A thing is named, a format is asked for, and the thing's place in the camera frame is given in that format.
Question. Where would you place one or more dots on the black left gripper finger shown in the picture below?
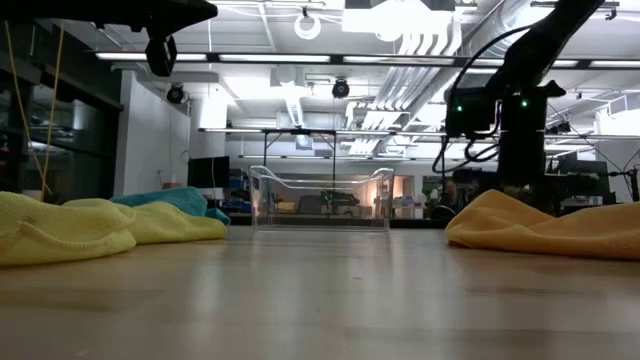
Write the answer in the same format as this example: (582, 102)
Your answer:
(185, 22)
(190, 7)

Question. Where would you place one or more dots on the orange microfiber towel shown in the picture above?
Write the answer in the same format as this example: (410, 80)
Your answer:
(525, 235)

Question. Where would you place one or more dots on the turquoise microfiber towel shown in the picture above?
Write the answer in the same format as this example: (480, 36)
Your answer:
(170, 197)

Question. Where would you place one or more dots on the yellow microfiber towel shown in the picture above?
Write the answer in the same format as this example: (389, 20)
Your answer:
(60, 230)

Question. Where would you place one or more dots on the clear plastic bin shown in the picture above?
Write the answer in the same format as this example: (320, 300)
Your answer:
(320, 220)

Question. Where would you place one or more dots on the small black ceiling device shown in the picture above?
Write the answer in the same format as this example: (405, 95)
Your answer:
(557, 128)

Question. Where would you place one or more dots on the dark desk monitor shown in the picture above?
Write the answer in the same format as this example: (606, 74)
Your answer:
(592, 177)

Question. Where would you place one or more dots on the person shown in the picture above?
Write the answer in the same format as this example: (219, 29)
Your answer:
(451, 192)

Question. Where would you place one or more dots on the black equipment stand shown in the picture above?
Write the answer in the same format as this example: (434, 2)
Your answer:
(635, 185)

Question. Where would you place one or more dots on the black computer monitor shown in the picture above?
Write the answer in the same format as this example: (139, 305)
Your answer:
(209, 172)

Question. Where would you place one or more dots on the round black ceiling camera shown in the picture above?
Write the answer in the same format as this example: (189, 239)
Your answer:
(175, 94)
(340, 88)

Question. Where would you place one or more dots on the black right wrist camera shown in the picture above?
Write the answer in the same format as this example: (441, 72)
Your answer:
(470, 115)

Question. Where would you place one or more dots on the black background frame stand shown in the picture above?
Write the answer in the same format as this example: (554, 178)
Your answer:
(300, 131)

